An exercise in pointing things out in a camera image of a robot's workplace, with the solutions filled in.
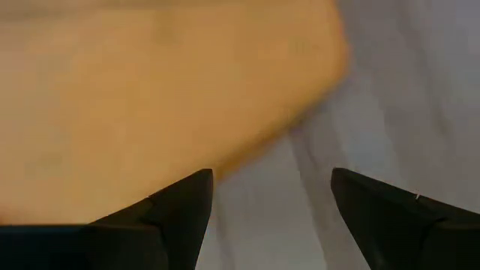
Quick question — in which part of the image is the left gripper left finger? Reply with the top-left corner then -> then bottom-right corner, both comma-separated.
0,168 -> 214,270

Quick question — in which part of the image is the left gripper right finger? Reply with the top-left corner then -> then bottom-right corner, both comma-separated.
330,167 -> 480,270

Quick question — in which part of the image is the orange microfibre cloth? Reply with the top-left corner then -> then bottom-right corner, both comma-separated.
0,0 -> 352,226

